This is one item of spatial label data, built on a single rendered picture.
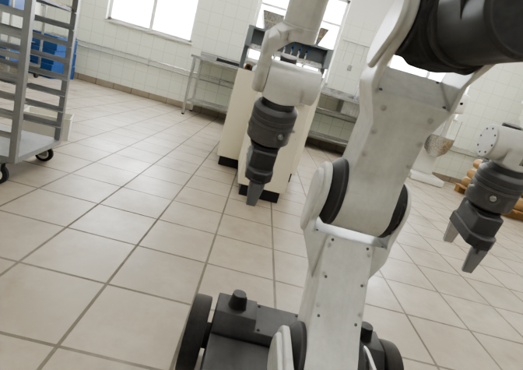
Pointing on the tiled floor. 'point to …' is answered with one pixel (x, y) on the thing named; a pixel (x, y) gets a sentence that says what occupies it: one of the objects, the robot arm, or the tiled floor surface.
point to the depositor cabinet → (240, 108)
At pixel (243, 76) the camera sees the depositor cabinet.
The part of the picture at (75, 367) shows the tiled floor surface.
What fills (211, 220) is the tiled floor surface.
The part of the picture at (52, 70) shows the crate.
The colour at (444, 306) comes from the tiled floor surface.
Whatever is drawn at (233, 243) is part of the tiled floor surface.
